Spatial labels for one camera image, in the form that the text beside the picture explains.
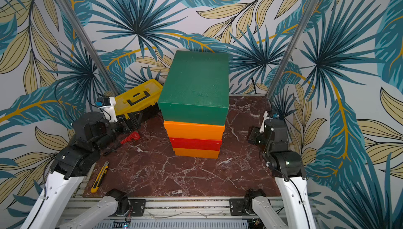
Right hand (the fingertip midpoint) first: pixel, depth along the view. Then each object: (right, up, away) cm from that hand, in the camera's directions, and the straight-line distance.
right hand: (254, 129), depth 67 cm
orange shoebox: (-26, -16, +22) cm, 38 cm away
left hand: (-50, +5, -4) cm, 50 cm away
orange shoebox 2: (-31, 0, -3) cm, 31 cm away
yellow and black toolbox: (-60, +15, +26) cm, 67 cm away
